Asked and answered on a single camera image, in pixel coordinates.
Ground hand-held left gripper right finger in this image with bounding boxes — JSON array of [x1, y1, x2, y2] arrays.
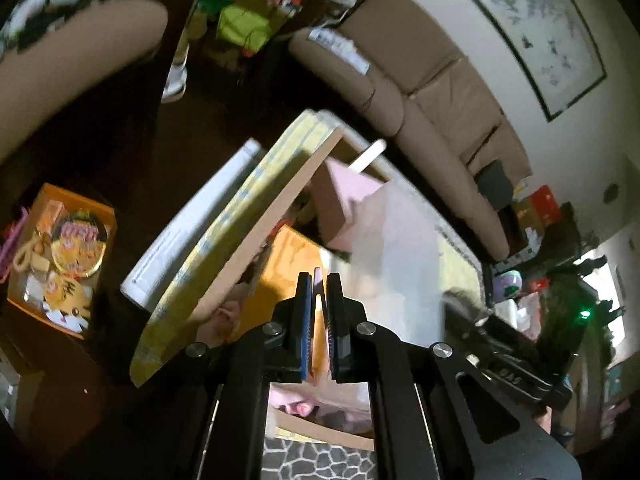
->
[[324, 272, 583, 480]]

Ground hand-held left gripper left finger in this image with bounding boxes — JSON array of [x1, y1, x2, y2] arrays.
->
[[170, 271, 315, 480]]

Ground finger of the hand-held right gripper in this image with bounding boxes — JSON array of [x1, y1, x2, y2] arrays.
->
[[440, 287, 493, 328]]

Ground thin pink card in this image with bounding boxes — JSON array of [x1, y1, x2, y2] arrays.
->
[[311, 267, 333, 386]]

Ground cardboard box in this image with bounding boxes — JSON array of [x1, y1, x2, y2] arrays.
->
[[187, 127, 401, 453]]

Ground orange packet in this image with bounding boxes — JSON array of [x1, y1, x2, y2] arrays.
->
[[235, 225, 331, 341]]

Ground pink soft item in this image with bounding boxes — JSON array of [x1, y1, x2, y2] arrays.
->
[[272, 385, 373, 433]]

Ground yellow checked cloth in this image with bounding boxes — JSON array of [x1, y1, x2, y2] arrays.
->
[[129, 109, 483, 388]]

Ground bright window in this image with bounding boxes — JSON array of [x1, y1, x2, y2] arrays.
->
[[575, 232, 633, 366]]

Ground black cushion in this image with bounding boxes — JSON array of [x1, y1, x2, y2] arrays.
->
[[475, 160, 516, 211]]

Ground red box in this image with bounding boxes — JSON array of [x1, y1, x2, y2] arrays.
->
[[530, 186, 561, 226]]

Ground stone-pattern mat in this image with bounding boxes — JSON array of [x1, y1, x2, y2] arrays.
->
[[262, 435, 378, 480]]

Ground brown sofa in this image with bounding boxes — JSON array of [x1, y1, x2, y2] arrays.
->
[[289, 0, 533, 263]]

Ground yellow striped packet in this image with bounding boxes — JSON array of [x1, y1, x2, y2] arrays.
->
[[42, 275, 93, 321]]

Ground instant noodle cup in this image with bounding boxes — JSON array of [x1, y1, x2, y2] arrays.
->
[[50, 210, 111, 278]]

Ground printed papers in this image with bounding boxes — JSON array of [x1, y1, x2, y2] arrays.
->
[[307, 27, 372, 75]]

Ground framed ink painting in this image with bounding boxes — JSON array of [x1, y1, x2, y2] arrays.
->
[[432, 0, 608, 123]]

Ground orange tray box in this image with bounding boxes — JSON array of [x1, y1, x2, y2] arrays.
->
[[6, 182, 118, 341]]

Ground bright green bag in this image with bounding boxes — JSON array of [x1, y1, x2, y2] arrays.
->
[[217, 4, 273, 56]]

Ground person's bare leg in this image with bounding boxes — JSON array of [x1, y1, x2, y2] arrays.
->
[[0, 0, 168, 161]]

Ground white brush handle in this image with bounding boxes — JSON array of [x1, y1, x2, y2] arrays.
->
[[347, 139, 387, 173]]

